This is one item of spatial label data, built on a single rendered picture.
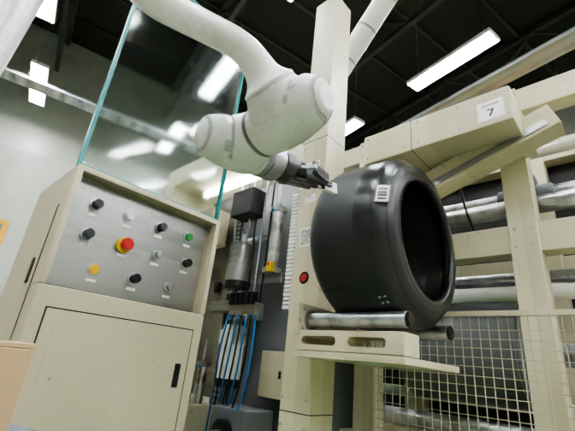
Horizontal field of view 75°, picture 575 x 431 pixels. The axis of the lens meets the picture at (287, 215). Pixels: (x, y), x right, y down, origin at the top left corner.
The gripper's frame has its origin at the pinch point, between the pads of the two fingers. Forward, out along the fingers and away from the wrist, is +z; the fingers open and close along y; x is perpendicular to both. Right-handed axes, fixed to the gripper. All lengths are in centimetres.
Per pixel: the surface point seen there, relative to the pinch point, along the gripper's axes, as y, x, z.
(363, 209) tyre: -5.1, 5.8, 9.3
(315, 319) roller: 18.8, 35.0, 16.9
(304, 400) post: 27, 60, 21
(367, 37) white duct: 27, -118, 80
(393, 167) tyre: -9.3, -9.6, 21.2
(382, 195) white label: -9.8, 2.0, 11.8
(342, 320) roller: 8.5, 35.3, 16.9
